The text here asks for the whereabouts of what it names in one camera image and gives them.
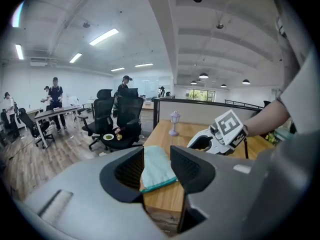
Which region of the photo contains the person's grey printed shirt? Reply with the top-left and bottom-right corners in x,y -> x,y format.
271,0 -> 320,135

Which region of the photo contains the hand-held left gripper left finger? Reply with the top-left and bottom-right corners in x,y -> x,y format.
14,145 -> 166,240

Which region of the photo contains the dark desk with white legs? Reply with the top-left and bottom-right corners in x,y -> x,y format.
34,105 -> 81,149

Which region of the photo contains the purple lantern lamp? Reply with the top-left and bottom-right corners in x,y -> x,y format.
168,110 -> 181,137

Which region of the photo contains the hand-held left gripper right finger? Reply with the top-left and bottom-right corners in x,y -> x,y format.
169,130 -> 318,240

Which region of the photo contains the black office chair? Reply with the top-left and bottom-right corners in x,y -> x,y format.
16,107 -> 56,148
78,88 -> 116,150
99,87 -> 145,152

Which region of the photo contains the black metal railing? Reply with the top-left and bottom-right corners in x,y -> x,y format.
224,99 -> 264,110

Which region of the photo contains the person's right forearm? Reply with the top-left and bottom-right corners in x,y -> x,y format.
243,99 -> 291,138

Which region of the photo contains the light green cloth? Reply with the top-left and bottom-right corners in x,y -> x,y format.
139,145 -> 179,194

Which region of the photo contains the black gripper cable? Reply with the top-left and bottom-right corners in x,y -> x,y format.
243,136 -> 250,160

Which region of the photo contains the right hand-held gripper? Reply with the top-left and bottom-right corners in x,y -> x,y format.
186,109 -> 249,157

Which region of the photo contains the grey partition with black rim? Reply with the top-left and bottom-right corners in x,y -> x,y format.
153,97 -> 265,130

